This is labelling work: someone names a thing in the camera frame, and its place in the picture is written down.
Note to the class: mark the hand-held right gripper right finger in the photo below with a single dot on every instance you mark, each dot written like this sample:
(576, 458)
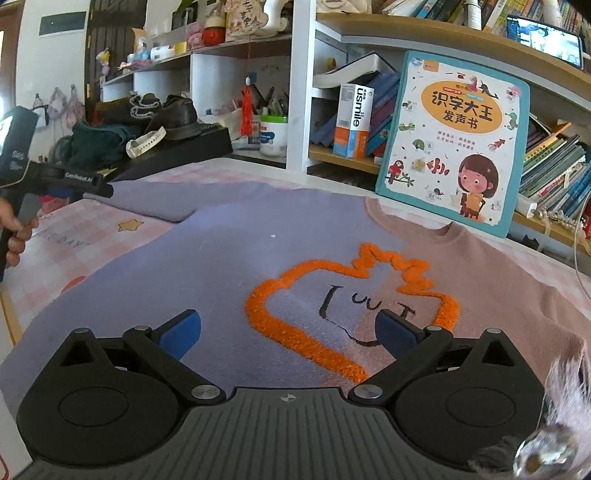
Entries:
(396, 336)

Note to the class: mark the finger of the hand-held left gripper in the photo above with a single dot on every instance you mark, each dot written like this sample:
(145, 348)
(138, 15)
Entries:
(78, 181)

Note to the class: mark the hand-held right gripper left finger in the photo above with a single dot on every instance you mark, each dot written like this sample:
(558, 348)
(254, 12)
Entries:
(181, 336)

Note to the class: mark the purple pink sweater orange print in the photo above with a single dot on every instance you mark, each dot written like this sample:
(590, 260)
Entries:
(221, 258)

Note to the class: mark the person's left hand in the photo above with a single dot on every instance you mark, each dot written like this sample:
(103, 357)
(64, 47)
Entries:
(16, 240)

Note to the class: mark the dark green cloth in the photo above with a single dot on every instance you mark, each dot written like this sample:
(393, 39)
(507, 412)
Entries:
(99, 145)

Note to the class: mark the pink hanging bag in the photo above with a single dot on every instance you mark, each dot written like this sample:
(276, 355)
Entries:
(75, 106)
(56, 108)

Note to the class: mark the white sandal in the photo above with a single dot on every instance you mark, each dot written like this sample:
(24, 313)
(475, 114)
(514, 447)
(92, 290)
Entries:
(145, 143)

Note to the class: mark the dark fur-trimmed shoe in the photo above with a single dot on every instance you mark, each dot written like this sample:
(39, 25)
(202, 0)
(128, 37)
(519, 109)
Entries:
(136, 106)

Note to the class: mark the brown leather shoe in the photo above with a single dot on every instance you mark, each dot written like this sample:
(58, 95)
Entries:
(178, 117)

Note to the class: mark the black box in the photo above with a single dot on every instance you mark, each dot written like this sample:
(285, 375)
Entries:
(194, 147)

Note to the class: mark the dark wooden door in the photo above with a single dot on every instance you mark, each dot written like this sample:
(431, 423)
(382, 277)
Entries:
(115, 46)

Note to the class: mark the red tassel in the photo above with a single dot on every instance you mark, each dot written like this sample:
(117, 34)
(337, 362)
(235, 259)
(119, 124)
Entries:
(248, 113)

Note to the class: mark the pale pink fluffy trim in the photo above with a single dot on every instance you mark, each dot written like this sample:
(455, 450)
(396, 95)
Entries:
(570, 392)

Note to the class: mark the clear glass bead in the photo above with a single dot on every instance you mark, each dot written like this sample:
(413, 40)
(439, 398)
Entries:
(547, 450)

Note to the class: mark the children's picture book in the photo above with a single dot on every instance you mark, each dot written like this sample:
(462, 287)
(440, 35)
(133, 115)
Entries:
(455, 147)

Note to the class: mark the red round jar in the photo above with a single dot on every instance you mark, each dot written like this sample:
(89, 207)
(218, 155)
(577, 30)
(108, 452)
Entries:
(213, 34)

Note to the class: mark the white can pen holder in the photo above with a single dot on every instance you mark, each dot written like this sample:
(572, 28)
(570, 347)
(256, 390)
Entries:
(273, 138)

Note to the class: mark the bunch of pens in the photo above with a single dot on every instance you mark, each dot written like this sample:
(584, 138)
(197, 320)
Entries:
(277, 104)

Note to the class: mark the white orange toothbrush box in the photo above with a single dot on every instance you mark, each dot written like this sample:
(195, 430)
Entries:
(353, 122)

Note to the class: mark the stack of colourful books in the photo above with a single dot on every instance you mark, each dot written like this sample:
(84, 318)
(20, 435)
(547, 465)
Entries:
(554, 170)

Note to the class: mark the row of blue books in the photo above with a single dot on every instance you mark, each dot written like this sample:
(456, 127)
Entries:
(383, 106)

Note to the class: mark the white wooden bookshelf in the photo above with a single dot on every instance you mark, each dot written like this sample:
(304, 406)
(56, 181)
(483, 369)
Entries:
(300, 115)

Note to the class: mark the white ceramic figure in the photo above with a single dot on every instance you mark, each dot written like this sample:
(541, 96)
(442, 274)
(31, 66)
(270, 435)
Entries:
(277, 16)

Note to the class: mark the phone with lit screen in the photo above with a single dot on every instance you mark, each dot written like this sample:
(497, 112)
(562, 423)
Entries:
(545, 41)

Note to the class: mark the row of upright books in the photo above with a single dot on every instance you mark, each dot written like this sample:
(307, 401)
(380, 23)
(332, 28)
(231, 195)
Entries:
(498, 11)

